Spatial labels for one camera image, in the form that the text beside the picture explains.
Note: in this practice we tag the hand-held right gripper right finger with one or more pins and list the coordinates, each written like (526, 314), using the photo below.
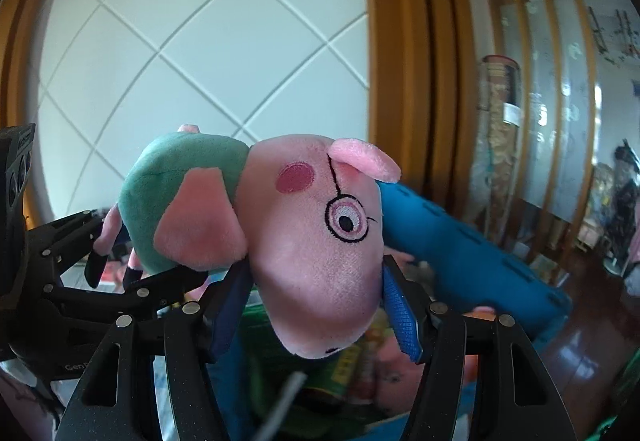
(400, 316)

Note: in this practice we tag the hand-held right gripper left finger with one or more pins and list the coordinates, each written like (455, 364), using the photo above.
(230, 316)

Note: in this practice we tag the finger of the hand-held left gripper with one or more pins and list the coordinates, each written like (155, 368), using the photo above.
(65, 241)
(125, 296)

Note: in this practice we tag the pig plush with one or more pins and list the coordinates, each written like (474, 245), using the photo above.
(310, 271)

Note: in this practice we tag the green cardboard box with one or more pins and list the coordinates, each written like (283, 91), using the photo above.
(320, 371)

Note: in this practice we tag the green plastic bag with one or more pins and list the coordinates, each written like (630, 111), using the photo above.
(627, 386)

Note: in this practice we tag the dark background object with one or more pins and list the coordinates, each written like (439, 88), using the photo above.
(627, 191)

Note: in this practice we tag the wooden slat partition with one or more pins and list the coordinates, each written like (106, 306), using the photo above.
(550, 96)

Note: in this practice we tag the wooden wall trim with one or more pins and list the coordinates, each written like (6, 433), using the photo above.
(15, 71)

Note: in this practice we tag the wooden door frame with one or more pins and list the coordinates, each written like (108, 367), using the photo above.
(415, 71)

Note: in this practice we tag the branch wall sticker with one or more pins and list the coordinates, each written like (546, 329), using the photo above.
(617, 36)

